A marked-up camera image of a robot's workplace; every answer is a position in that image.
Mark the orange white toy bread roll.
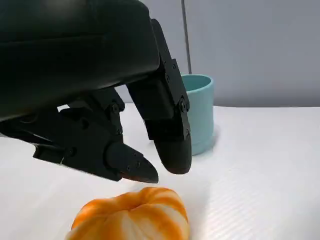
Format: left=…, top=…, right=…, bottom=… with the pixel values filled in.
left=65, top=186, right=190, bottom=240

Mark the pale green mug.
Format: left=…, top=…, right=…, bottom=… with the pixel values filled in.
left=180, top=73, right=215, bottom=156

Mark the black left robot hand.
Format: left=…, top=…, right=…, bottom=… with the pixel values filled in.
left=0, top=0, right=193, bottom=185

